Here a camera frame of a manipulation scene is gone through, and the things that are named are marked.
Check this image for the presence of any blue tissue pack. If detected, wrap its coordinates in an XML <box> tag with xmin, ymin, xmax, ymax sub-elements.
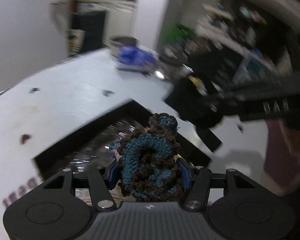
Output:
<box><xmin>116</xmin><ymin>46</ymin><xmax>156</xmax><ymax>73</ymax></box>

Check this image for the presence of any grey round tin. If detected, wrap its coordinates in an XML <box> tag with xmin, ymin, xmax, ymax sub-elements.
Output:
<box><xmin>109</xmin><ymin>36</ymin><xmax>139</xmax><ymax>57</ymax></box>

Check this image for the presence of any black storage box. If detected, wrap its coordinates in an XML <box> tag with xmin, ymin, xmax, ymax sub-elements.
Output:
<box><xmin>33</xmin><ymin>99</ymin><xmax>223</xmax><ymax>181</ymax></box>

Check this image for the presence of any black fabric scrunchie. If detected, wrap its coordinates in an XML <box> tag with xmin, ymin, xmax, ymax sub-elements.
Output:
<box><xmin>164</xmin><ymin>75</ymin><xmax>223</xmax><ymax>129</ymax></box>

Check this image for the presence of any green plant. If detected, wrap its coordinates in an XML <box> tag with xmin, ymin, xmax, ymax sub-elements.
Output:
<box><xmin>163</xmin><ymin>23</ymin><xmax>195</xmax><ymax>45</ymax></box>

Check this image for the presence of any blue brown crochet scrunchie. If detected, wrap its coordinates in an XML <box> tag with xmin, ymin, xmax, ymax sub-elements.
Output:
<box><xmin>109</xmin><ymin>113</ymin><xmax>185</xmax><ymax>202</ymax></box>

